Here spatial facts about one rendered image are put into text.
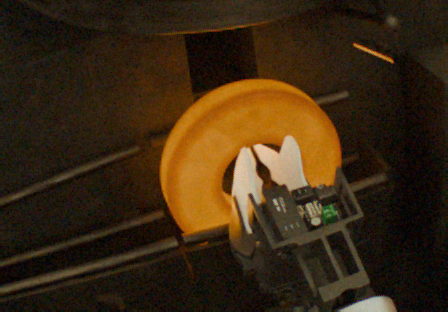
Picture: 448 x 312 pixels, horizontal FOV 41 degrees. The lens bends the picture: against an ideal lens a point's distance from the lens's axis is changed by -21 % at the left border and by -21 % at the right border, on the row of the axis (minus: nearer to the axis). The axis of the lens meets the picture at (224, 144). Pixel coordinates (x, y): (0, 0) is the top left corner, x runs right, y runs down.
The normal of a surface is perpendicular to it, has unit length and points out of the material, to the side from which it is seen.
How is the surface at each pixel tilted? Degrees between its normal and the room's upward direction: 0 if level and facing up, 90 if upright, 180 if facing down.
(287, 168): 87
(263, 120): 90
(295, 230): 18
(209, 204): 90
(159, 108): 90
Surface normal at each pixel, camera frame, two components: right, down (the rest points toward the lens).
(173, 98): 0.28, 0.43
